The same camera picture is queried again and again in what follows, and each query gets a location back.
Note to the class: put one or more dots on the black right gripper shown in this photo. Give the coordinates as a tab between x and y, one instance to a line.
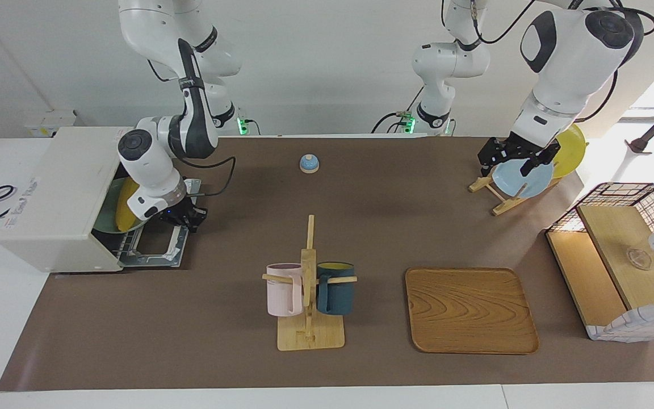
182	213

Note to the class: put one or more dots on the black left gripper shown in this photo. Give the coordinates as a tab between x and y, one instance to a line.
508	149

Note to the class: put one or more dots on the yellow corn cob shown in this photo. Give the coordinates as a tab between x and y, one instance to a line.
125	210

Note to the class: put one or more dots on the light green plate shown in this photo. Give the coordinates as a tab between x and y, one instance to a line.
105	213

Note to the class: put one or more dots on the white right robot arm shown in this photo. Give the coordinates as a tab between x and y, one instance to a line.
156	165

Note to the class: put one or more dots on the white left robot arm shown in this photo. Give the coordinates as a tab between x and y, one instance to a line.
571	62

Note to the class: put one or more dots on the white toaster oven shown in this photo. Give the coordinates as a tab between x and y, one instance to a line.
54	204

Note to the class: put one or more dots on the light blue plate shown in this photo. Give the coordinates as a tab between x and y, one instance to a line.
511	182

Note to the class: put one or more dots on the wooden plate rack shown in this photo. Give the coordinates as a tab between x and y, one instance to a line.
503	205

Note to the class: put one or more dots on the yellow plate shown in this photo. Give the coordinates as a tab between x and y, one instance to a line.
571	153

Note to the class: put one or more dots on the brown table mat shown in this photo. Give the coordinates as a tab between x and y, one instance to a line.
247	227

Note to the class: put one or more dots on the pink mug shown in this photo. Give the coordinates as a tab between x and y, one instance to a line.
281	292

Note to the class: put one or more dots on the small blue dome bell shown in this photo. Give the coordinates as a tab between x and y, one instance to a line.
309	164

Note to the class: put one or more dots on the brown wooden tray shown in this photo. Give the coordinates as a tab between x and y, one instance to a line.
469	312

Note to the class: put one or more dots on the small clear glass dish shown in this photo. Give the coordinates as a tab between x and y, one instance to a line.
639	259

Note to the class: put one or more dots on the dark blue mug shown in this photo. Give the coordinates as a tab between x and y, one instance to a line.
338	295

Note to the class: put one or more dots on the wooden mug rack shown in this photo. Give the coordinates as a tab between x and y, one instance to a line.
310	335

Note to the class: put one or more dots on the white checkered cloth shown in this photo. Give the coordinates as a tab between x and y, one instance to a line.
633	324

